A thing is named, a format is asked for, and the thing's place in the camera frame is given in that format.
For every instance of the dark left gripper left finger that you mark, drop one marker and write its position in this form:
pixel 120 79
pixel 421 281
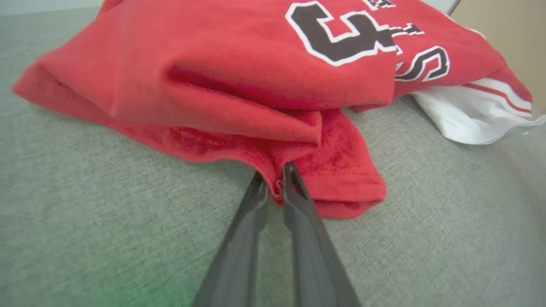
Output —
pixel 239 256

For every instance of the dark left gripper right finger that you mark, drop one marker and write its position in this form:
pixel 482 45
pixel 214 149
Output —
pixel 311 256

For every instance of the red basketball jersey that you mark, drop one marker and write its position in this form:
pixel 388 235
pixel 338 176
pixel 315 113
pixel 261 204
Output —
pixel 234 76

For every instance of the grey fabric sofa seat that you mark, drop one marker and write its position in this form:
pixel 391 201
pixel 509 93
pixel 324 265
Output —
pixel 85 213

